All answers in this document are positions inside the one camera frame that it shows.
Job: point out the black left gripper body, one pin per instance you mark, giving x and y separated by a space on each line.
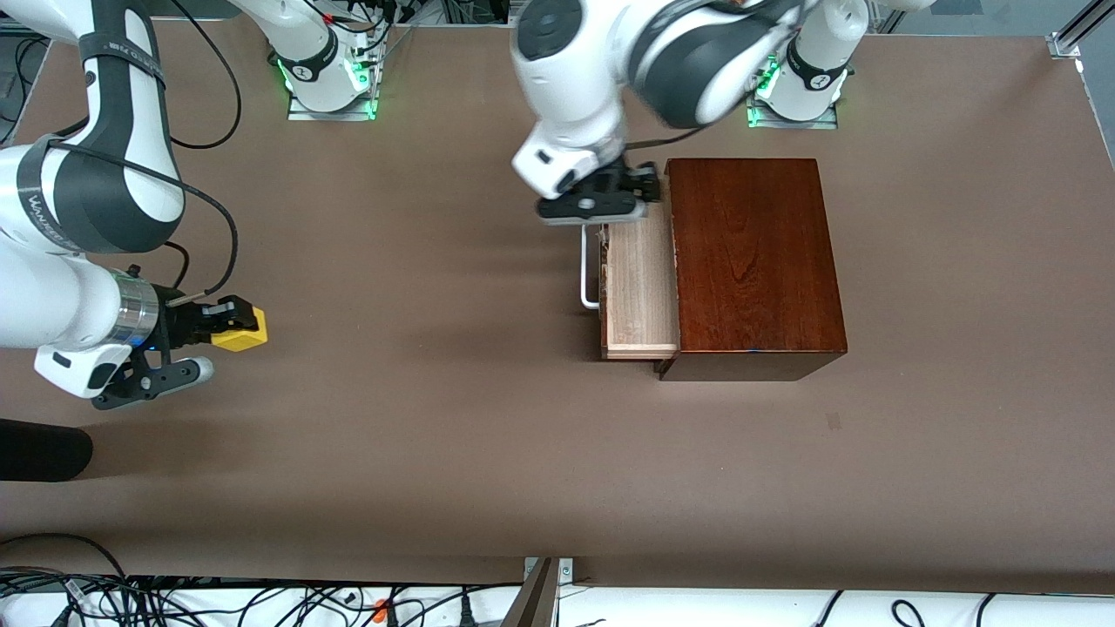
620 180

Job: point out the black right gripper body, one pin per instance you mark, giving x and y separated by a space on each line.
179 324

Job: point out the yellow block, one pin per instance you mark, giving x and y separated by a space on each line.
242 341

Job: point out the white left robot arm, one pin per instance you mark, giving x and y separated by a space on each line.
575 78

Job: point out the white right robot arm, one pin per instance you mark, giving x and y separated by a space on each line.
52 296

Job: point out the dark brown wooden cabinet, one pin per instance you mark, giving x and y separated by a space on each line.
758 261

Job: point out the grey power strip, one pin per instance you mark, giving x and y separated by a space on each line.
571 4

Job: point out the black cylindrical object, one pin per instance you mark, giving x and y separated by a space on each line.
43 450

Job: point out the brown table cover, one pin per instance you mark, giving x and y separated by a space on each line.
435 435

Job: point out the orange plug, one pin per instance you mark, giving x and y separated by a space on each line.
381 609

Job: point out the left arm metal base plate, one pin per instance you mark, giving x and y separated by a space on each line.
801 124

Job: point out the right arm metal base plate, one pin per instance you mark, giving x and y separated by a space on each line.
331 115

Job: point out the dark aluminium post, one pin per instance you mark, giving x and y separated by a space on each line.
536 601

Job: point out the aluminium profile with bracket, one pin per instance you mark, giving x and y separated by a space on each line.
1076 35

